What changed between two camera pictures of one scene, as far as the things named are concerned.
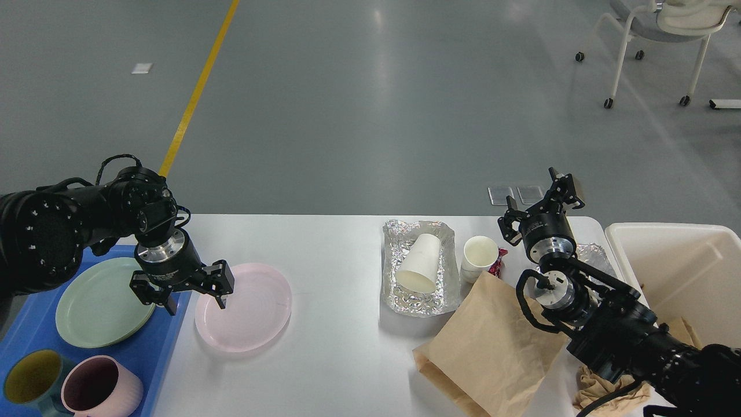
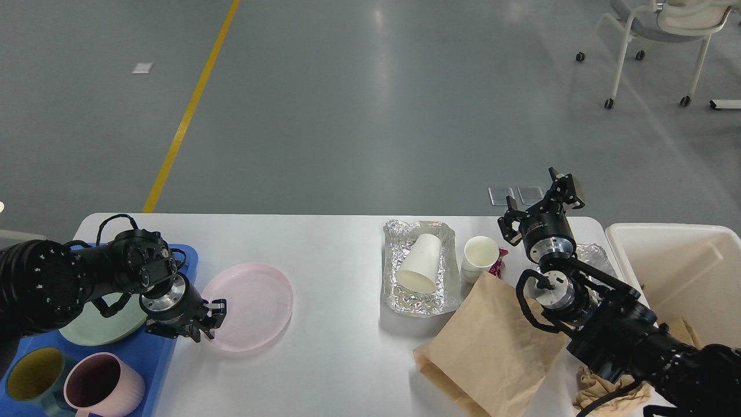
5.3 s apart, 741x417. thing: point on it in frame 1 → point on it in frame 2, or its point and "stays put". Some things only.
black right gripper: [547, 231] stays put
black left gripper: [176, 260] → [183, 304]
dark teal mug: [36, 377] stays put
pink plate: [256, 313] stays put
